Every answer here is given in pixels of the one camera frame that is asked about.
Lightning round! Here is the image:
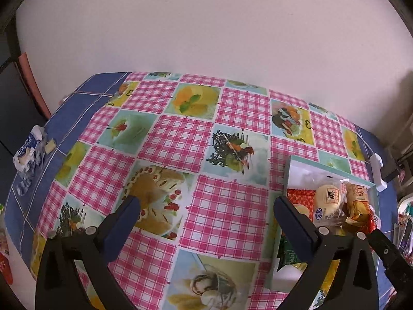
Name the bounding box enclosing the red checked packet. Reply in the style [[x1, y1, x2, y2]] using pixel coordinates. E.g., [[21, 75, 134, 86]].
[[287, 188, 317, 220]]

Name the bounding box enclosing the dark cabinet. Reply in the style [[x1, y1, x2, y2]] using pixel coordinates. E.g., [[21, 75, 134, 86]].
[[0, 58, 49, 156]]

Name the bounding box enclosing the blue white crumpled packet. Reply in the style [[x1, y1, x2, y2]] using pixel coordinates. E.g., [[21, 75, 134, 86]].
[[13, 124, 47, 181]]

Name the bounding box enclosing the pink checked fruit-print tablecloth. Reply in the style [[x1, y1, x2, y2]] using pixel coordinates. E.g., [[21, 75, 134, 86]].
[[6, 71, 401, 310]]

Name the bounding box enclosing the white steamed bun packet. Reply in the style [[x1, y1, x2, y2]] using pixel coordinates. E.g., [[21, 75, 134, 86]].
[[311, 179, 347, 228]]

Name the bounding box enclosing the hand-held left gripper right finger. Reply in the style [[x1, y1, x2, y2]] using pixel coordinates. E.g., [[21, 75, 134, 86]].
[[273, 195, 380, 310]]

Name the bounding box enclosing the beige orange bread packet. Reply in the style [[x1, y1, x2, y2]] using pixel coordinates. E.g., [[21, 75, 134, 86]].
[[342, 182, 371, 227]]

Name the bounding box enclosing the red snack packet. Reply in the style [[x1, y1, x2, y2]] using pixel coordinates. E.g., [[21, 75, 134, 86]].
[[366, 208, 382, 236]]

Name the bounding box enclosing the red plastic object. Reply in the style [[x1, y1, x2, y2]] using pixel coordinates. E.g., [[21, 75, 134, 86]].
[[0, 252, 13, 285]]

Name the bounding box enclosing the white power strip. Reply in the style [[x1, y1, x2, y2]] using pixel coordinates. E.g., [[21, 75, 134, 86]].
[[369, 154, 388, 192]]

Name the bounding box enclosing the black charger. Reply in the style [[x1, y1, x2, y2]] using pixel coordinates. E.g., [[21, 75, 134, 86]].
[[381, 150, 401, 183]]

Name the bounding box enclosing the green snack packet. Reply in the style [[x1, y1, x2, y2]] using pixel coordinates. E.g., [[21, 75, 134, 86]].
[[277, 232, 300, 265]]

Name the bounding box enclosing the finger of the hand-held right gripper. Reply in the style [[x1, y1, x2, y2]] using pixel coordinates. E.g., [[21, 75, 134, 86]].
[[367, 229, 401, 265]]

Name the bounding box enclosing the teal-edged white cardboard tray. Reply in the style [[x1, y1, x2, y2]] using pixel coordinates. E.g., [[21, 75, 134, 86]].
[[265, 155, 383, 298]]

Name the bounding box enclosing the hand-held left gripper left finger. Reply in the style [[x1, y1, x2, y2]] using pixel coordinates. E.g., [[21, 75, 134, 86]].
[[35, 195, 141, 310]]

